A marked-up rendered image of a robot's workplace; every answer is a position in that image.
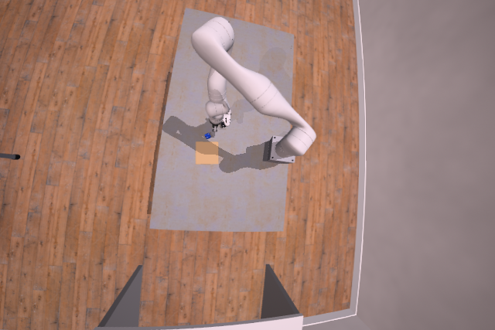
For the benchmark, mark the peach flat square mat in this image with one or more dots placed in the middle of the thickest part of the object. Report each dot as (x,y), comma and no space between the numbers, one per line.
(206,152)

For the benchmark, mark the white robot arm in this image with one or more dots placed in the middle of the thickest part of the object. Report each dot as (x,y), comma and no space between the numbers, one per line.
(210,42)

